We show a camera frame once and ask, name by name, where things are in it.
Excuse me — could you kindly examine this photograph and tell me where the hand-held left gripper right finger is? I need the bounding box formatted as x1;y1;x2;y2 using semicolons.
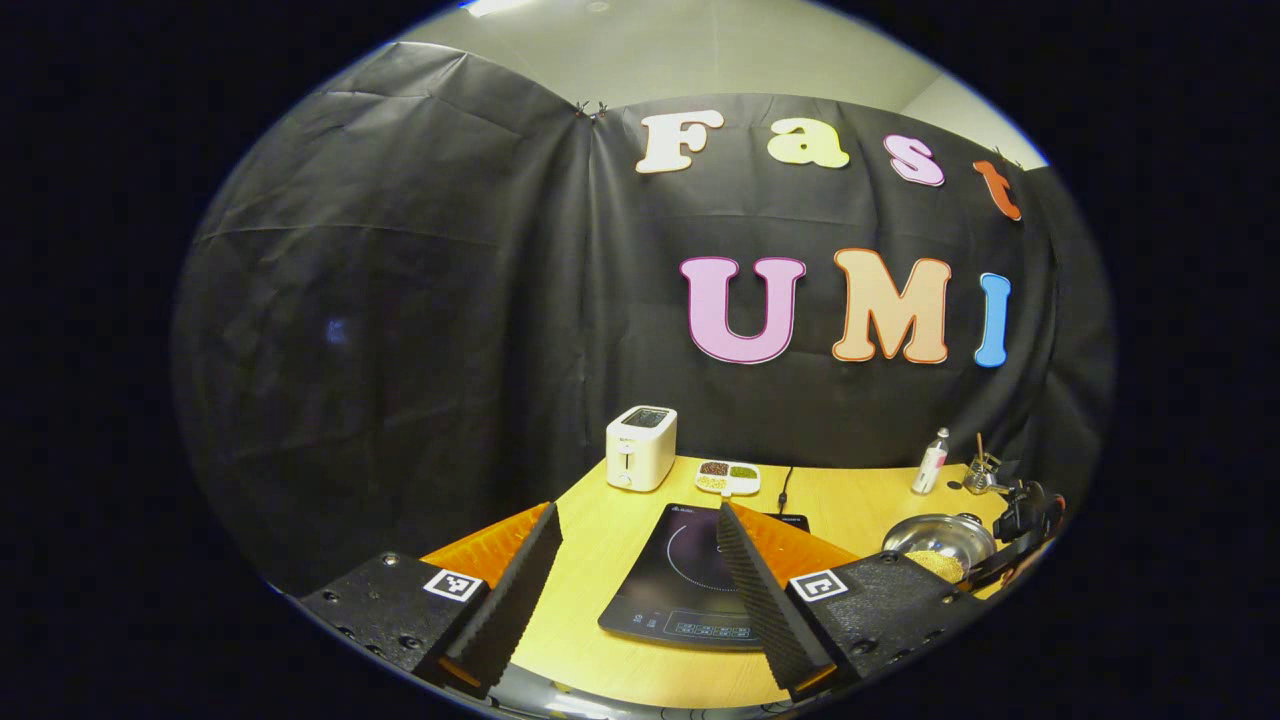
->
716;502;987;703

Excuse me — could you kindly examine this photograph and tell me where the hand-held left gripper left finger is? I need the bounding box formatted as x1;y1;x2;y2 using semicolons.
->
298;501;564;700

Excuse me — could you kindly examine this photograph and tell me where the white divided dish of beans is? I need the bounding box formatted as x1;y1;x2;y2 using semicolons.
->
695;460;762;498

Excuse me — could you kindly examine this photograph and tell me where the pile of yellow beans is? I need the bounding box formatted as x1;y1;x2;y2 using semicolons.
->
905;549;966;584

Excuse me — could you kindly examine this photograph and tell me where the white toaster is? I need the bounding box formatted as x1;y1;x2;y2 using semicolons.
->
605;405;678;492

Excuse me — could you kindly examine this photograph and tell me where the black induction cooktop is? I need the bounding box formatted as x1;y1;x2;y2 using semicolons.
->
598;503;811;653

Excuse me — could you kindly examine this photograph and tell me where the clear bottle with pink label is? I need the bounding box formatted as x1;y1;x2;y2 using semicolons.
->
911;428;952;496

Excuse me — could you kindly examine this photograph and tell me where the steel pot with black handle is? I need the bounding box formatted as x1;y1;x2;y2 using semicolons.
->
881;513;998;586

